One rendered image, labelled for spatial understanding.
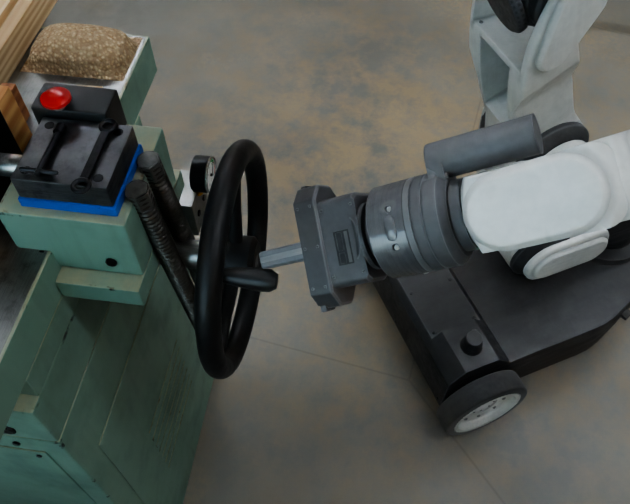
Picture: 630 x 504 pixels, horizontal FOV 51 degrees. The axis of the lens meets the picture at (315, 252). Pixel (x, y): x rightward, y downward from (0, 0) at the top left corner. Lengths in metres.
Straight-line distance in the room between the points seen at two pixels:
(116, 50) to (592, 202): 0.64
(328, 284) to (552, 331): 1.00
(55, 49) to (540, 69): 0.65
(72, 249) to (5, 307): 0.09
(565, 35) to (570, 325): 0.79
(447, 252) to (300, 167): 1.45
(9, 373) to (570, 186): 0.54
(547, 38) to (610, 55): 1.63
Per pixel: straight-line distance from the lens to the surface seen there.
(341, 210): 0.62
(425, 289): 1.53
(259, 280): 0.68
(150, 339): 1.10
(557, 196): 0.53
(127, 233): 0.68
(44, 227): 0.72
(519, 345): 1.53
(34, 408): 0.79
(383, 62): 2.37
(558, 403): 1.69
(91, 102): 0.73
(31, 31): 1.02
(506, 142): 0.57
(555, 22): 0.96
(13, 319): 0.72
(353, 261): 0.61
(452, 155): 0.58
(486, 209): 0.54
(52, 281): 0.77
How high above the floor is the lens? 1.47
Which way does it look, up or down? 55 degrees down
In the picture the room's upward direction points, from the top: straight up
